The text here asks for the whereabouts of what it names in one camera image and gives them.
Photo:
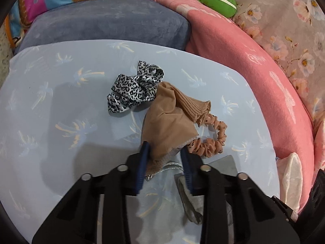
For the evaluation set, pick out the blue-grey velvet cushion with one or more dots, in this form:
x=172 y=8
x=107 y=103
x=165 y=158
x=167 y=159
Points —
x=134 y=20

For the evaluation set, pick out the leopard print scrunchie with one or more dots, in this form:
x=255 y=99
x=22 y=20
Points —
x=130 y=91

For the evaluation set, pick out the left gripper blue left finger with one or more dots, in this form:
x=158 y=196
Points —
x=74 y=218

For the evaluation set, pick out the light blue palm sheet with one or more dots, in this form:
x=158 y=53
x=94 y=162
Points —
x=55 y=125

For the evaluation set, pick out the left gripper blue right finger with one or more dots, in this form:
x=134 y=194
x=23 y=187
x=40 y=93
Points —
x=256 y=217

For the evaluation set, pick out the tan drawstring pouch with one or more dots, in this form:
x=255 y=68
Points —
x=169 y=124

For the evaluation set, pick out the white lined trash bin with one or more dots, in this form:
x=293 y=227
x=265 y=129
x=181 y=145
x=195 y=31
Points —
x=290 y=180

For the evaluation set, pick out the peach dotted scrunchie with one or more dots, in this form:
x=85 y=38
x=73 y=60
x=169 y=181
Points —
x=210 y=146

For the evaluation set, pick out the pink blanket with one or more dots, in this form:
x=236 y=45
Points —
x=219 y=39

